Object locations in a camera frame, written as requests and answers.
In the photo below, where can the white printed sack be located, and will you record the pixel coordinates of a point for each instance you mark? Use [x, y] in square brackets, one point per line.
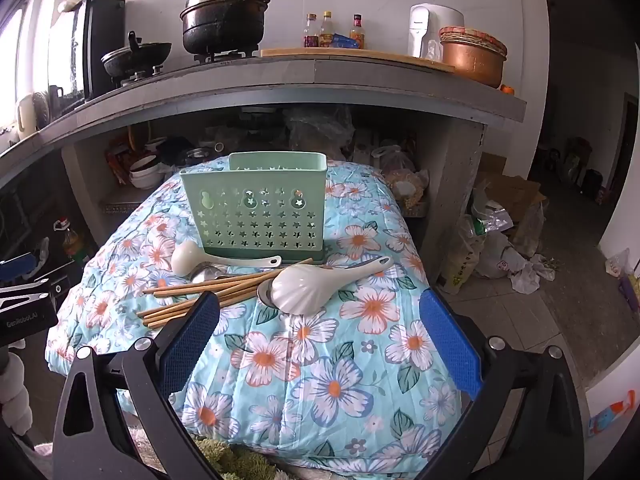
[462, 260]

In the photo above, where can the floral blue blanket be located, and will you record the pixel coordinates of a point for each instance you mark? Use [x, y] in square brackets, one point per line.
[310, 370]

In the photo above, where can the green star-cut utensil holder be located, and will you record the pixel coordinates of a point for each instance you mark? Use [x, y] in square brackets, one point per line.
[250, 210]

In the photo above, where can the bundle of bamboo chopsticks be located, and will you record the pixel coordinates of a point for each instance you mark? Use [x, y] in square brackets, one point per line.
[200, 292]

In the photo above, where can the yellow-capped sauce bottle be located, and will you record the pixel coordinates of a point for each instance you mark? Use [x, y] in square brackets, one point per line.
[327, 30]

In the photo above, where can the woven round tray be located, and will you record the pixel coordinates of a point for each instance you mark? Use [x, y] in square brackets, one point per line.
[475, 35]

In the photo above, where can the wooden cutting board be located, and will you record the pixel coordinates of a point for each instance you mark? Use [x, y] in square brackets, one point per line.
[390, 56]

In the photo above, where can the green shaggy rug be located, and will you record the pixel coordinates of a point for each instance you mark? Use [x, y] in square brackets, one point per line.
[240, 462]

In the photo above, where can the clear plastic bag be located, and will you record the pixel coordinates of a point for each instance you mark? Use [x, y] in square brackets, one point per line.
[407, 180]

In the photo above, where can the white plastic ladle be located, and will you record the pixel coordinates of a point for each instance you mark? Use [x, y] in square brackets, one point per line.
[185, 257]

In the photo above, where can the black kitchen appliance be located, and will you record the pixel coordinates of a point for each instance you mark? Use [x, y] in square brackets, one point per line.
[100, 40]

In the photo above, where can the white scalloped rice paddle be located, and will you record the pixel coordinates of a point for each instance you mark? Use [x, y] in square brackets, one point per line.
[305, 287]

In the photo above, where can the person's left hand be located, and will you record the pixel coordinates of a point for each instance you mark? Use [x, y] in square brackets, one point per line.
[12, 390]

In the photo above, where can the stack of white bowls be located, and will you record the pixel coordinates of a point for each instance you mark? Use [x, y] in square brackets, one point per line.
[146, 172]

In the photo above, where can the cardboard box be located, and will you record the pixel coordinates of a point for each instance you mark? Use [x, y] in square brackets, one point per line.
[515, 195]

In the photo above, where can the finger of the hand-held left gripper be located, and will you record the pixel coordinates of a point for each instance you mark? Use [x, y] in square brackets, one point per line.
[17, 266]

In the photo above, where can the red-capped sauce bottle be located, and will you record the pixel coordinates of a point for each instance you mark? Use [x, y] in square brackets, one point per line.
[357, 30]

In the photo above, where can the black wok with lid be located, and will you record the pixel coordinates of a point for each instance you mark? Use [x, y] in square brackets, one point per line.
[135, 55]

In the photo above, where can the blue packet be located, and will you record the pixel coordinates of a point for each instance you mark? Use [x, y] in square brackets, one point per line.
[345, 41]

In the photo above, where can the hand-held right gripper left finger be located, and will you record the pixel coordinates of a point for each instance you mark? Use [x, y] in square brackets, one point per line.
[187, 342]

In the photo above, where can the gas stove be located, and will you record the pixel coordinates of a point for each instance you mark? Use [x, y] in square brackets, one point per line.
[225, 56]

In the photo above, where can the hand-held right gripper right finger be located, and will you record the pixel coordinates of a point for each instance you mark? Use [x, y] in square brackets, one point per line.
[450, 345]

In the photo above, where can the small orange object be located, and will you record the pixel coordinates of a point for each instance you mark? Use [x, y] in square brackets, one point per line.
[507, 89]

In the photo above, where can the large black lidded pot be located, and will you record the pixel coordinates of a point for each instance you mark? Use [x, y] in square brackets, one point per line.
[225, 15]

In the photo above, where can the crumpled white plastic bag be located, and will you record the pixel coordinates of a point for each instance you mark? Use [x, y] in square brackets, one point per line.
[525, 267]

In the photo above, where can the cooking oil bottle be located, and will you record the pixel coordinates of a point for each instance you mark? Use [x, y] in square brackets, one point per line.
[72, 242]

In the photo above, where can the grey concrete counter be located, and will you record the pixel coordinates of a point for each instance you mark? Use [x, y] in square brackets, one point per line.
[300, 85]

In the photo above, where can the copper pot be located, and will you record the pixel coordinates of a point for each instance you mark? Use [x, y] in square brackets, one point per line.
[472, 62]

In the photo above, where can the white jug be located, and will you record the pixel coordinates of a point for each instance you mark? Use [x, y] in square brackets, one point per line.
[26, 115]

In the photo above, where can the dark sauce bottle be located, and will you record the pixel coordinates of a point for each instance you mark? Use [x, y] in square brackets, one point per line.
[310, 32]

